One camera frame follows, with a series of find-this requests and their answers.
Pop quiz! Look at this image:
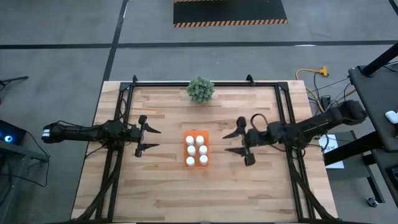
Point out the black aluminium table frame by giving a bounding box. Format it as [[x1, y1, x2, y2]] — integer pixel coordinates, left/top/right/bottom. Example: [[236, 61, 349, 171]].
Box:
[[74, 74, 338, 224]]

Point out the black device with blue light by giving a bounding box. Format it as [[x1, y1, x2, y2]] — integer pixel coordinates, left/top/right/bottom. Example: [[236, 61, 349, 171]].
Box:
[[0, 119, 27, 146]]

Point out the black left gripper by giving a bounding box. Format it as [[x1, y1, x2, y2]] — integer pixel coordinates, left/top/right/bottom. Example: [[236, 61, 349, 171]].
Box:
[[129, 115, 162, 157]]

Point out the black desk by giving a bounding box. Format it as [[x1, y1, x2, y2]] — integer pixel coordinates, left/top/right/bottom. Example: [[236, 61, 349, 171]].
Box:
[[323, 63, 398, 209]]

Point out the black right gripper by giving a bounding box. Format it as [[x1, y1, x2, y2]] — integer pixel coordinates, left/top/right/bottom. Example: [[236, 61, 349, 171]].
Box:
[[222, 116, 267, 166]]

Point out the black power strip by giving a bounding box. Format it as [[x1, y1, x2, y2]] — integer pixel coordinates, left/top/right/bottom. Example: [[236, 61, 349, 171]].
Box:
[[321, 95, 333, 110]]

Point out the green succulent in patterned pot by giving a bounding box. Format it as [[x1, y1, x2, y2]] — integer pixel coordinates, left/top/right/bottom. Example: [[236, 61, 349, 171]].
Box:
[[186, 76, 215, 104]]

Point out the black tripod leg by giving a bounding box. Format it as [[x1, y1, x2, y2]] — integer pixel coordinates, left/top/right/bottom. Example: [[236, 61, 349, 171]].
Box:
[[0, 75, 30, 105]]

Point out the orange translucent plastic basket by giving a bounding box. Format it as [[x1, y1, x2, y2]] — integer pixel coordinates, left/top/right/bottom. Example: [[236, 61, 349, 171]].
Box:
[[182, 129, 210, 169]]

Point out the black hazard-striped floor mat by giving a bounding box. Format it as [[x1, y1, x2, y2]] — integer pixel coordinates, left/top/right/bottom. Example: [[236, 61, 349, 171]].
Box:
[[173, 0, 289, 29]]

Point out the small white device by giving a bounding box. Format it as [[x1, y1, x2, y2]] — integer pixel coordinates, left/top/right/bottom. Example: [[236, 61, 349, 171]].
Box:
[[384, 110, 398, 124]]

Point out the white paper sheet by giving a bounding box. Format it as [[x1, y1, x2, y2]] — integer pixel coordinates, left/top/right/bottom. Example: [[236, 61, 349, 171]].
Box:
[[318, 133, 345, 170]]

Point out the black post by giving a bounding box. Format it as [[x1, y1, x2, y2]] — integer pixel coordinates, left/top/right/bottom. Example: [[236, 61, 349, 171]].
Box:
[[361, 42, 398, 78]]

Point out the yellow extension cord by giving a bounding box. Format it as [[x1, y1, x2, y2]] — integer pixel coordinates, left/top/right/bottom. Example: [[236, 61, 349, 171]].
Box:
[[295, 65, 330, 114]]

